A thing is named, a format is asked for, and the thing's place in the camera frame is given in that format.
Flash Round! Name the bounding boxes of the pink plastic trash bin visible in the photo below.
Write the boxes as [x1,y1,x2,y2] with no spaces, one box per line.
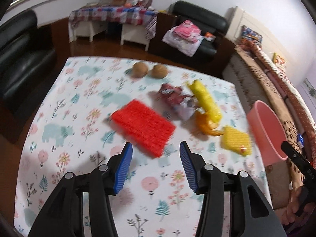
[246,100,288,166]

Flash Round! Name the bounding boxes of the person's right hand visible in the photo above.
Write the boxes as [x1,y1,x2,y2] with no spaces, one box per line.
[281,186,315,226]

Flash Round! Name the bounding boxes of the blue tissue pack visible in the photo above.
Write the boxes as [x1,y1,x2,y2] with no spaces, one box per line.
[297,134,304,149]

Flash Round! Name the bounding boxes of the orange peel piece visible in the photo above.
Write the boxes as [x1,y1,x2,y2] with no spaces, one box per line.
[194,111,224,136]

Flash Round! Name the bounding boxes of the red foam fruit net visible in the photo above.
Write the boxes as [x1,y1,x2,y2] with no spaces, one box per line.
[111,99,176,158]

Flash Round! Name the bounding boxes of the purple white crumpled wrapper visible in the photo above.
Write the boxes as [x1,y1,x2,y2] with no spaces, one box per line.
[158,84,197,121]

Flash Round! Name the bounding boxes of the rolled floral quilt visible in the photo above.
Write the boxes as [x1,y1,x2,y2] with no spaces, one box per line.
[242,41,315,152]

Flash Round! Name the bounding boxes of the yellow foam fruit net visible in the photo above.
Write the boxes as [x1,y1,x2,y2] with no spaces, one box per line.
[187,79,222,123]

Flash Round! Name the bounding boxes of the floral animal print tablecloth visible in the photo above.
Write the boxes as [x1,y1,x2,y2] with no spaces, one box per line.
[14,57,270,236]

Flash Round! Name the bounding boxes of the brown walnut right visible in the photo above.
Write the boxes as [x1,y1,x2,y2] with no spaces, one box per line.
[150,64,168,79]

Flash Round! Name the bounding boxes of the brown walnut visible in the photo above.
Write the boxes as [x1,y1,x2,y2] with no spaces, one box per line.
[132,62,149,78]
[150,64,168,79]

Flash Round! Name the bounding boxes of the brown walnut left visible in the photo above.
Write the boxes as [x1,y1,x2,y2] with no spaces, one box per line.
[132,62,149,78]

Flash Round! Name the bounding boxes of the bed with brown blanket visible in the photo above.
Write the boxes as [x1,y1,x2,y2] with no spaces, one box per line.
[223,45,315,210]

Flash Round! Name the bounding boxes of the black leather armchair back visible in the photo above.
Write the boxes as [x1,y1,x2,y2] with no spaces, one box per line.
[148,1,235,78]

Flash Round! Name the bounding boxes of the black leather armchair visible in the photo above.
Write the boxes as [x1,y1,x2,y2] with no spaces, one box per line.
[1,10,57,143]
[148,1,235,78]

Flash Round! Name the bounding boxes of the yellow floral pillow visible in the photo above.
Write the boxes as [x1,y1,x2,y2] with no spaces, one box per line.
[272,53,287,71]

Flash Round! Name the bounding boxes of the pink folded clothes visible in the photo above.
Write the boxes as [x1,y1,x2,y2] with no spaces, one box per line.
[162,20,204,57]

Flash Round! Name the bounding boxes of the orange box on armchair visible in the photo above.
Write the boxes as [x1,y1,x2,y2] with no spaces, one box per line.
[204,32,216,42]

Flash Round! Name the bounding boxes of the colourful cartoon pillow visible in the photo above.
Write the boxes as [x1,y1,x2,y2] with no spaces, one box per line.
[241,25,263,45]

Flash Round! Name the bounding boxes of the plaid cloth covered table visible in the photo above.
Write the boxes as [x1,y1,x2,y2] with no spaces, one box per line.
[69,5,158,40]

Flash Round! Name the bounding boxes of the black leather armchair left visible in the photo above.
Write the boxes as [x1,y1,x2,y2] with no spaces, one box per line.
[1,10,57,143]

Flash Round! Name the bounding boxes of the white bed headboard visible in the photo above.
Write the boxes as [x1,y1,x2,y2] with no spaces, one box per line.
[225,6,297,85]

